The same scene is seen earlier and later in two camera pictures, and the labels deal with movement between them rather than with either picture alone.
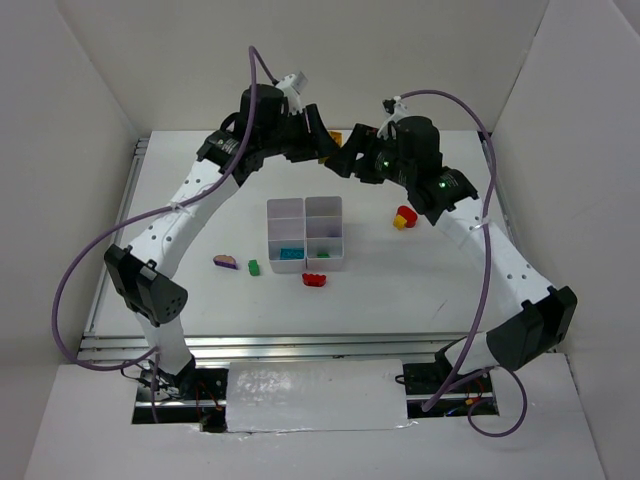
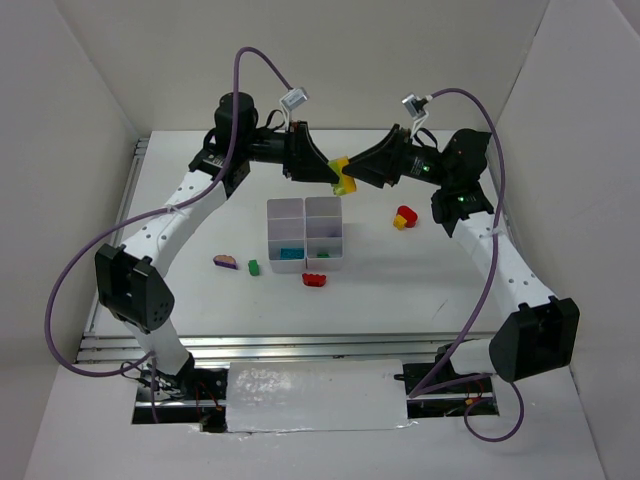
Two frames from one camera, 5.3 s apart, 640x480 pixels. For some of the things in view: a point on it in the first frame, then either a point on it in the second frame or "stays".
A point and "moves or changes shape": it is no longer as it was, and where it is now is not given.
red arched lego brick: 314,280 stays
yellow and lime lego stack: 337,136 moves or changes shape
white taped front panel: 267,396 stays
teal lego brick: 292,253 stays
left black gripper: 306,133 to 293,151
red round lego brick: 410,216 stays
